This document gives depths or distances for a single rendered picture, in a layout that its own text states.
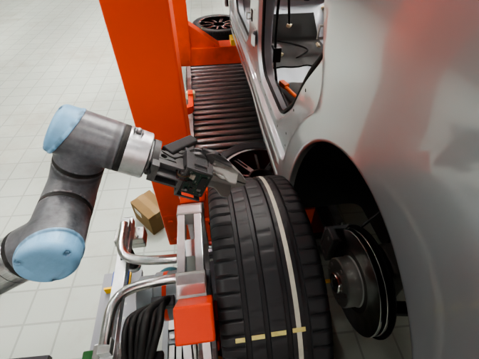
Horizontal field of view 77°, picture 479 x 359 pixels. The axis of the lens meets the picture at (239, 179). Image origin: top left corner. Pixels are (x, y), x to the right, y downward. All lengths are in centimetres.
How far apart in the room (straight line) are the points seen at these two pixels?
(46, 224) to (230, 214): 37
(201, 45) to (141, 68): 207
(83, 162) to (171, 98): 44
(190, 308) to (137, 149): 31
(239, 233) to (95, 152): 34
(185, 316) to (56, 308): 157
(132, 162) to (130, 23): 42
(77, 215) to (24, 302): 171
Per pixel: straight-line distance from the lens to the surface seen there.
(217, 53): 298
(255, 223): 70
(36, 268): 57
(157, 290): 93
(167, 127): 101
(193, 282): 70
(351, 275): 98
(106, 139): 56
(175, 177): 58
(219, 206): 74
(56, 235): 54
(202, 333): 64
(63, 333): 206
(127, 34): 89
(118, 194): 254
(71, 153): 58
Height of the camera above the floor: 174
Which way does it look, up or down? 45 degrees down
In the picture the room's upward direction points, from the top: straight up
